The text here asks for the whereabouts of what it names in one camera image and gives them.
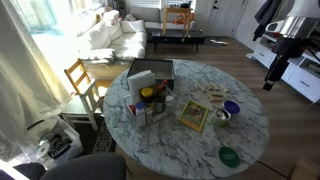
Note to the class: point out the dark grey chair back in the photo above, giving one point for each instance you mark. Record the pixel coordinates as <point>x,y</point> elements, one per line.
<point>103,166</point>

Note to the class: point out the clear condiment organizer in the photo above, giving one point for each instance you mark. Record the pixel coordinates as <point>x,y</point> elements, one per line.
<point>150,108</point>

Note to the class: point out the white curtain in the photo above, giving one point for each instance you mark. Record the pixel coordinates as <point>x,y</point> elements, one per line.
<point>29,88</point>

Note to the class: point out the white sofa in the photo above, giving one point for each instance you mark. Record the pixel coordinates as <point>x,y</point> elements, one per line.
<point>109,47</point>

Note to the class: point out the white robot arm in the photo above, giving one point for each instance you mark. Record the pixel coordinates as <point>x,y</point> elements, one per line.
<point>294,37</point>

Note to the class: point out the yellow lid jar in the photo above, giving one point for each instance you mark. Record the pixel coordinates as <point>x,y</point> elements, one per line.
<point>147,95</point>

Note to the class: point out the white paper stack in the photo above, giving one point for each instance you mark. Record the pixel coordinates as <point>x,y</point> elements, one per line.
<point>138,81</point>

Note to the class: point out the wooden blocks pile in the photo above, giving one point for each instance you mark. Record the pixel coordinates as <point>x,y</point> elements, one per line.
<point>215,93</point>

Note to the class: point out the hanging dark jacket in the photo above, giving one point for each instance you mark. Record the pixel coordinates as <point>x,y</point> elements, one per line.
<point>264,16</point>

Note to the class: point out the translucent white plastic scoop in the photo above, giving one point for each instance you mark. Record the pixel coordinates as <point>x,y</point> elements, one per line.
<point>222,114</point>

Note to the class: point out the white tv cabinet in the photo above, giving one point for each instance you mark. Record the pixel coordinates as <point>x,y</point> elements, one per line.
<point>300,72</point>

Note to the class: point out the blue cap white bottle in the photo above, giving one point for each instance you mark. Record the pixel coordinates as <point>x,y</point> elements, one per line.
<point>140,114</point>

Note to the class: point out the black coffee table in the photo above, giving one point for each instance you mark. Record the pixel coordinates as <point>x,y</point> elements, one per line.
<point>177,37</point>

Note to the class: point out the blue plastic lid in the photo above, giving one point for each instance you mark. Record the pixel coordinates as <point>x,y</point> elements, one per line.
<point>231,107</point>

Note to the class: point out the dark sauce bottle red cap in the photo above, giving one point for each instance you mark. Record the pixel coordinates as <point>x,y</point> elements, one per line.
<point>161,96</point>

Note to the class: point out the white storage bin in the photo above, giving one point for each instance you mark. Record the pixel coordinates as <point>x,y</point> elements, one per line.
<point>50,142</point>

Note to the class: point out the green plastic lid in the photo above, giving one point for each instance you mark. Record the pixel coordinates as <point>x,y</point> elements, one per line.
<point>229,157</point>

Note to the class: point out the dark open box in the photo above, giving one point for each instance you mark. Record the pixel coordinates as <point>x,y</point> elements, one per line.
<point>163,69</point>

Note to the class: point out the wooden chair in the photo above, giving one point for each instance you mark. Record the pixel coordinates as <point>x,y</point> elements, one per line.
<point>87,100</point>

